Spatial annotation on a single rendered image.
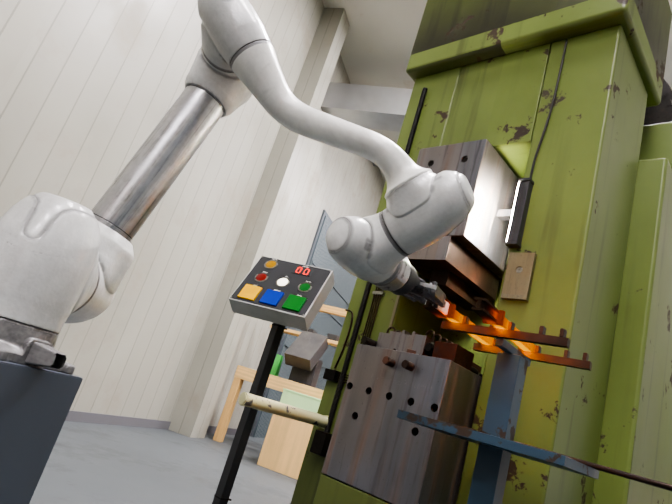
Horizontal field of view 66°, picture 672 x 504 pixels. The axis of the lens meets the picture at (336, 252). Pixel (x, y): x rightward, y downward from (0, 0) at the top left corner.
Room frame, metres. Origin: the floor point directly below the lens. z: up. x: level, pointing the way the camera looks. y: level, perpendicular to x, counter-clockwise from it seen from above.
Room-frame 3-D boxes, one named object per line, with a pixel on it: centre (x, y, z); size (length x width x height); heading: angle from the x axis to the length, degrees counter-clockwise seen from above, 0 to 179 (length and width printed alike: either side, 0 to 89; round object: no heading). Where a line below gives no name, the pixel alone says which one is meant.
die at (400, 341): (1.93, -0.46, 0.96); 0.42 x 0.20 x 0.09; 134
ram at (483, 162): (1.90, -0.49, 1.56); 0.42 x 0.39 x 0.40; 134
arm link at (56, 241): (0.89, 0.48, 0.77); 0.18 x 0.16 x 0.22; 8
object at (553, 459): (1.30, -0.52, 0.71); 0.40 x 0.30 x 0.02; 47
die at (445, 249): (1.93, -0.46, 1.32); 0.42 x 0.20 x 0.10; 134
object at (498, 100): (2.00, -0.60, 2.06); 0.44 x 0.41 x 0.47; 134
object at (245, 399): (1.97, 0.00, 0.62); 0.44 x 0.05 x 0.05; 134
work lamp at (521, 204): (1.66, -0.59, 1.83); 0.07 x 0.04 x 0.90; 44
